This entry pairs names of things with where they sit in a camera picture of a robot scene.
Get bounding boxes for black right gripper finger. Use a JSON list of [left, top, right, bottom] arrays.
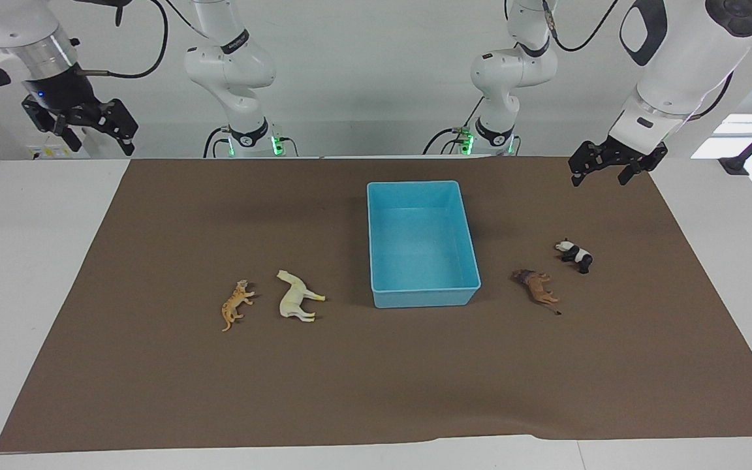
[[56, 117, 83, 152], [99, 98, 139, 156]]

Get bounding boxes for black white panda toy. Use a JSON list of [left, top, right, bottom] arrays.
[[555, 238, 594, 275]]

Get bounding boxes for brown lion toy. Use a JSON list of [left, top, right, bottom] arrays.
[[512, 268, 563, 316]]

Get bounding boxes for orange tiger toy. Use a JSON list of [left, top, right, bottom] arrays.
[[221, 279, 256, 332]]

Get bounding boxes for cream horse toy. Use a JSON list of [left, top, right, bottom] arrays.
[[276, 270, 326, 323]]

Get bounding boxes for light blue storage box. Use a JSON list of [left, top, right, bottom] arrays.
[[367, 181, 482, 309]]

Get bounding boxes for brown table mat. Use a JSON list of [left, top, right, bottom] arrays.
[[0, 157, 752, 453]]

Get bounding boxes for white wall socket box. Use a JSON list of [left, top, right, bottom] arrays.
[[28, 144, 75, 161]]

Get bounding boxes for black right base cable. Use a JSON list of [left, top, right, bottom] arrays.
[[203, 127, 228, 159]]

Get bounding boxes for black base cable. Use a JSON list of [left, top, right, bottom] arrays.
[[203, 127, 228, 159], [423, 97, 486, 156]]

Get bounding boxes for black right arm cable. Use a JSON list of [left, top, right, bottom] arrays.
[[76, 0, 213, 80]]

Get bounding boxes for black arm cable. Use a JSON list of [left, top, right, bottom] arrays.
[[541, 0, 736, 122], [76, 0, 213, 80]]

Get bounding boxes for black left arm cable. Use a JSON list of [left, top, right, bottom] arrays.
[[541, 0, 736, 122]]

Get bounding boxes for black left base cable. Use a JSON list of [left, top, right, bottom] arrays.
[[423, 97, 486, 156]]

